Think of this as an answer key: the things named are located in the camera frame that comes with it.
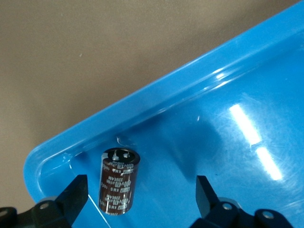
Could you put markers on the brown table mat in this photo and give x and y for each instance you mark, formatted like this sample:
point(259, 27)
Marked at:
point(71, 59)

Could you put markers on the brown cylindrical capacitor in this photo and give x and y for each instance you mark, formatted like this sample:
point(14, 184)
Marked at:
point(118, 185)

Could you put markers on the blue plastic tray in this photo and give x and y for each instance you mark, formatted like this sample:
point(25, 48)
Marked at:
point(213, 142)

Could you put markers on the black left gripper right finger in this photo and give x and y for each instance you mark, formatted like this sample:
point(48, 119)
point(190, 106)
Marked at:
point(209, 206)

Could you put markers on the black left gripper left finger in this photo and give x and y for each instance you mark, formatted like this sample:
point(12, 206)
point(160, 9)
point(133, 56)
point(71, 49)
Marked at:
point(69, 204)

